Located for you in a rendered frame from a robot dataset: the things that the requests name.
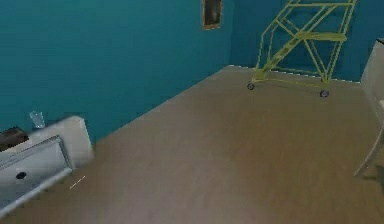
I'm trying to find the white chair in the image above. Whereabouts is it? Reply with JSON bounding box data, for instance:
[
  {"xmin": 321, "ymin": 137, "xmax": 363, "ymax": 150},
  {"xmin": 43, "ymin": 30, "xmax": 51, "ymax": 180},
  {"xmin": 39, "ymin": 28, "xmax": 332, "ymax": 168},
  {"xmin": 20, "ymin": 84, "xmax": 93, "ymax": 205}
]
[{"xmin": 353, "ymin": 99, "xmax": 384, "ymax": 178}]

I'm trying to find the white kitchen cabinet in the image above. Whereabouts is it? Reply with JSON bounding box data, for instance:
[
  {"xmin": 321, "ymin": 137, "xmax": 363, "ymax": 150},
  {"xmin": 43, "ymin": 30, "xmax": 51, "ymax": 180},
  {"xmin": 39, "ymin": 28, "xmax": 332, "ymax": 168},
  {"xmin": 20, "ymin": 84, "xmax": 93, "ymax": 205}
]
[{"xmin": 0, "ymin": 115, "xmax": 95, "ymax": 219}]

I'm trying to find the clear drinking glass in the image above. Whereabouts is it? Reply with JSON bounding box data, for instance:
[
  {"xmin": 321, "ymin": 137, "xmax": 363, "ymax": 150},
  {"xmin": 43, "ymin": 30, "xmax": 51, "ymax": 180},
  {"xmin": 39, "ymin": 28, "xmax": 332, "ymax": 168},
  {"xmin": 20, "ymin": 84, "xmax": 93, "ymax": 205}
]
[{"xmin": 28, "ymin": 110, "xmax": 46, "ymax": 130}]

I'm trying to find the yellow rolling step ladder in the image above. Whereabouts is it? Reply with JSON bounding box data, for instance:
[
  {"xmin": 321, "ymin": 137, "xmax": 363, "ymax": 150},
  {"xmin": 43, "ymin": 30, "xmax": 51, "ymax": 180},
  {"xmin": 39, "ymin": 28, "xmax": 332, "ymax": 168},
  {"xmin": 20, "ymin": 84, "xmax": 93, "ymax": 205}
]
[{"xmin": 246, "ymin": 0, "xmax": 359, "ymax": 99}]

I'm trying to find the dark brown pot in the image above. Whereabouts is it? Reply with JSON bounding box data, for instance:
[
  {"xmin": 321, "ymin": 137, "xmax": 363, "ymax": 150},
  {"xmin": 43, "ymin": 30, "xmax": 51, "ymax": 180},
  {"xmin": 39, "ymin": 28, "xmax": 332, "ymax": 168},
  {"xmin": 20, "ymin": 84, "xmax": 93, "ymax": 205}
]
[{"xmin": 0, "ymin": 126, "xmax": 30, "ymax": 153}]

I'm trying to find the framed dark wall picture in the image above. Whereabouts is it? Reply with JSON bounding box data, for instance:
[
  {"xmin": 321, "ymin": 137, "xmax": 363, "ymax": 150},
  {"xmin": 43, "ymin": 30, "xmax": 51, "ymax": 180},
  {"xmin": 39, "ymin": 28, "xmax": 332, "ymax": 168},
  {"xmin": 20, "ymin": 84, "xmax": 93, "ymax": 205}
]
[{"xmin": 201, "ymin": 0, "xmax": 223, "ymax": 31}]

